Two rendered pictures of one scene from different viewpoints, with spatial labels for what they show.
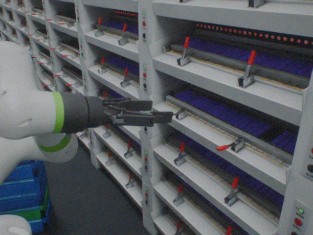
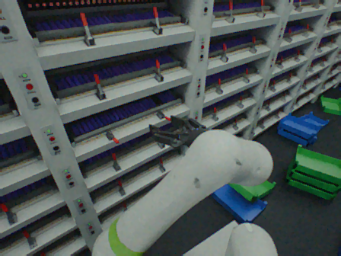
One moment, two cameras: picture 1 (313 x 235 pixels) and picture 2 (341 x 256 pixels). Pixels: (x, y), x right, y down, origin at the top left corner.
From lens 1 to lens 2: 1.01 m
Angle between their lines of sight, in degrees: 80
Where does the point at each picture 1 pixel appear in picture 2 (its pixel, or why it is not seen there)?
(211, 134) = (142, 124)
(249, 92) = (169, 81)
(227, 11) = (145, 41)
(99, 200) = not seen: outside the picture
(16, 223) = (243, 230)
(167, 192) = (108, 200)
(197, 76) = (129, 94)
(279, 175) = (183, 108)
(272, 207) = (173, 129)
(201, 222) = (143, 179)
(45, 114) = not seen: hidden behind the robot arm
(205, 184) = (145, 155)
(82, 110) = not seen: hidden behind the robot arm
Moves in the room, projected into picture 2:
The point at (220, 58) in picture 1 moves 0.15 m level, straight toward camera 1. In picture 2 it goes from (125, 77) to (160, 78)
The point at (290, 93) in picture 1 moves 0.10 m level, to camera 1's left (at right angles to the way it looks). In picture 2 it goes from (176, 72) to (180, 80)
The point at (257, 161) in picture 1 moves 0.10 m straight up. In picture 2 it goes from (173, 112) to (173, 94)
